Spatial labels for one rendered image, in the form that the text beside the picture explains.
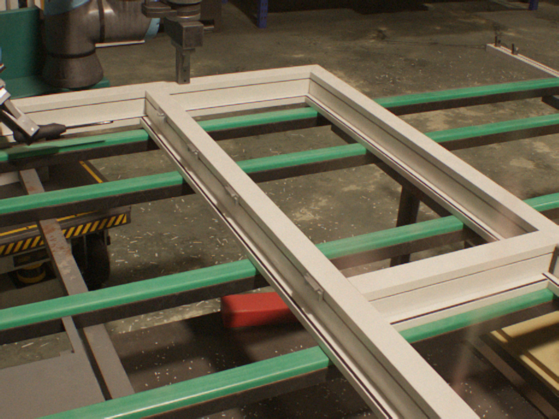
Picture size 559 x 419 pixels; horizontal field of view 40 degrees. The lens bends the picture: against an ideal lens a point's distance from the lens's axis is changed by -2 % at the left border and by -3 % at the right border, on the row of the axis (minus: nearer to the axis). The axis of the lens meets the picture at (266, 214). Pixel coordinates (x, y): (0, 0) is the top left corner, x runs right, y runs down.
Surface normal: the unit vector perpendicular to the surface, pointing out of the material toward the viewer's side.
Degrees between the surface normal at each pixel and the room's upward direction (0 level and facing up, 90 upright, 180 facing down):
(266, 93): 90
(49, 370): 0
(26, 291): 90
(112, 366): 0
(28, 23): 90
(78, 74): 70
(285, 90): 90
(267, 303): 0
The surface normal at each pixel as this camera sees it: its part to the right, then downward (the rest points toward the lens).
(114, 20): 0.34, 0.35
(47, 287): 0.55, 0.44
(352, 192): 0.05, -0.87
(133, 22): 0.34, 0.57
